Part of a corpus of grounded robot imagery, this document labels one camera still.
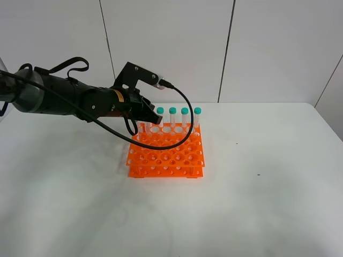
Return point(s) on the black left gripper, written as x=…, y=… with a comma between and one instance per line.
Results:
x=133, y=106

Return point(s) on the test tube with teal cap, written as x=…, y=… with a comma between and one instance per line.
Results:
x=148, y=128

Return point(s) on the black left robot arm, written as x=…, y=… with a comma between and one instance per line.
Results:
x=38, y=91

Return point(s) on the rack tube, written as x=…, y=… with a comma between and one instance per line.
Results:
x=197, y=112
x=172, y=113
x=184, y=113
x=160, y=111

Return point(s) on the rack tube far right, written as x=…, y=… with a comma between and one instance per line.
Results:
x=197, y=112

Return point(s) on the orange test tube rack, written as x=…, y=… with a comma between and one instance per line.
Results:
x=185, y=160

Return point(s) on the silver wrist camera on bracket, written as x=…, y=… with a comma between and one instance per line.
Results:
x=132, y=73

